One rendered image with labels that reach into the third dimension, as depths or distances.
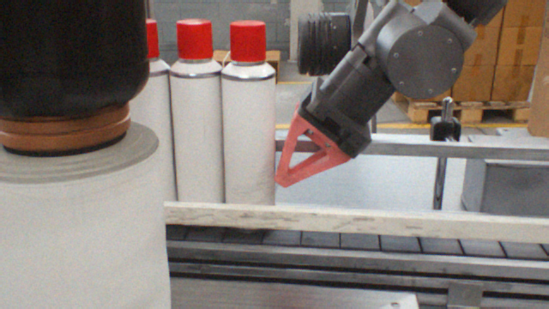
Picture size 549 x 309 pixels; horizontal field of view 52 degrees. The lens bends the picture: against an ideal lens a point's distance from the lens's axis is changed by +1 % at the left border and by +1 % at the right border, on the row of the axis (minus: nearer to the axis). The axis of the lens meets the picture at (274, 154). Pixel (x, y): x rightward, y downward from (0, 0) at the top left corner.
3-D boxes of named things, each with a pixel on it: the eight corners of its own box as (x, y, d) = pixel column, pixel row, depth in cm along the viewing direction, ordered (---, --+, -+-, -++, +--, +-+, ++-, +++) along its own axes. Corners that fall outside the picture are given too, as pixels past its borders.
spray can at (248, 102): (220, 232, 56) (211, 25, 49) (233, 209, 61) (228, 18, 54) (269, 237, 55) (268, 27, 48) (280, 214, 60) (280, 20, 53)
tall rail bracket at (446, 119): (428, 255, 62) (444, 112, 56) (419, 225, 69) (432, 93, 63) (458, 257, 61) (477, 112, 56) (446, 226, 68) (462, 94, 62)
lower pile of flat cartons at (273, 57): (206, 84, 497) (204, 60, 489) (214, 71, 547) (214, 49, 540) (278, 85, 494) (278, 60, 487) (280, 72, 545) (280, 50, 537)
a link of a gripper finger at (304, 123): (249, 172, 53) (310, 96, 50) (258, 148, 60) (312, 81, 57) (304, 213, 54) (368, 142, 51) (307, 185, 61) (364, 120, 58)
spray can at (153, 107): (123, 227, 57) (100, 23, 50) (139, 205, 62) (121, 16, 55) (172, 229, 57) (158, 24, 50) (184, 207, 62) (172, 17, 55)
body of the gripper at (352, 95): (301, 113, 49) (356, 45, 46) (306, 88, 58) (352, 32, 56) (358, 158, 50) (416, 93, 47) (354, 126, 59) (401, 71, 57)
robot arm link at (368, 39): (440, 22, 53) (395, -16, 52) (461, 36, 47) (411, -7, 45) (391, 79, 55) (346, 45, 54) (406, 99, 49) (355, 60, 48)
